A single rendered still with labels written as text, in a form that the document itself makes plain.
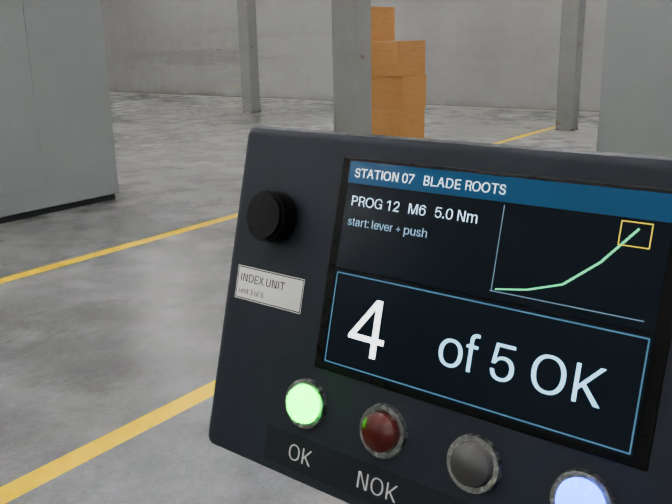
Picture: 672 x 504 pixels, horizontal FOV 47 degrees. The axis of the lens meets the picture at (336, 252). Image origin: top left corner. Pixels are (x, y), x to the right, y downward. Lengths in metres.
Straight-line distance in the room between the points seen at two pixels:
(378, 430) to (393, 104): 8.09
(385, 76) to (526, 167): 8.13
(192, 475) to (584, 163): 2.25
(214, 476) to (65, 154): 4.32
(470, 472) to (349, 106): 6.07
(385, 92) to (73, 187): 3.60
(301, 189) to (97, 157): 6.22
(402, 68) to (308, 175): 8.01
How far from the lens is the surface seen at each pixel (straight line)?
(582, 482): 0.34
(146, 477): 2.54
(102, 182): 6.68
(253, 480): 2.46
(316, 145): 0.41
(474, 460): 0.36
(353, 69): 6.34
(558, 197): 0.34
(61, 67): 6.42
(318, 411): 0.41
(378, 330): 0.38
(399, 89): 8.39
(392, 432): 0.38
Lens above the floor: 1.30
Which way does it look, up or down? 16 degrees down
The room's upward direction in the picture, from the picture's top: 1 degrees counter-clockwise
